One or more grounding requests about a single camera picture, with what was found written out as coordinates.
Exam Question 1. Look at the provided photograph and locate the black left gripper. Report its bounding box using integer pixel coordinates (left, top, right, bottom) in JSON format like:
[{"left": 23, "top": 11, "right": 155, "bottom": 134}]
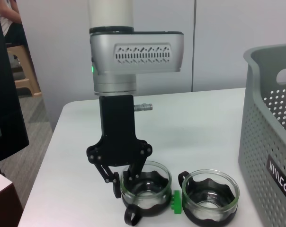
[{"left": 86, "top": 94, "right": 153, "bottom": 200}]

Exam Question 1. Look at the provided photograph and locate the glass teacup with black sleeve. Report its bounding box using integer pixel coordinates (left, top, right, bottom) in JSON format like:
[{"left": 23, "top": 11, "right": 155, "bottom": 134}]
[
  {"left": 119, "top": 160, "right": 172, "bottom": 225},
  {"left": 178, "top": 169, "right": 240, "bottom": 227}
]

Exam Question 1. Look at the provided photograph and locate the grey perforated storage bin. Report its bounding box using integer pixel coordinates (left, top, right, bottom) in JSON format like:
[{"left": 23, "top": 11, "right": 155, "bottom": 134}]
[{"left": 237, "top": 44, "right": 286, "bottom": 227}]

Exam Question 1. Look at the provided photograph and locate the green toy brick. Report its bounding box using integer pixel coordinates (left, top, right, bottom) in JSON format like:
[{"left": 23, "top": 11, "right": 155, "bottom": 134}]
[{"left": 170, "top": 190, "right": 183, "bottom": 215}]

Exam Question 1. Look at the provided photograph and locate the left gripper silver metal fitting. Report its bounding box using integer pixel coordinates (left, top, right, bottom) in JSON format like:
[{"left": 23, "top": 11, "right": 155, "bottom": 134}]
[{"left": 134, "top": 103, "right": 153, "bottom": 112}]

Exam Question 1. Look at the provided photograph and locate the large black panel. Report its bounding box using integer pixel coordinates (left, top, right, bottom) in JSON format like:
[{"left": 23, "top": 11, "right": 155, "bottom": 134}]
[{"left": 0, "top": 16, "right": 30, "bottom": 166}]

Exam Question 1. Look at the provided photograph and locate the beige plastic stool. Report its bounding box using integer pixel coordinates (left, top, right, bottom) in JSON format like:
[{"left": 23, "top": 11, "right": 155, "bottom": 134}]
[{"left": 7, "top": 44, "right": 43, "bottom": 97}]

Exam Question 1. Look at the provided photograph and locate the person in white shirt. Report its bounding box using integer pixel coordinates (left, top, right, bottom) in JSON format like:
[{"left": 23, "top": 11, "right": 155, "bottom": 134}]
[{"left": 0, "top": 0, "right": 27, "bottom": 45}]

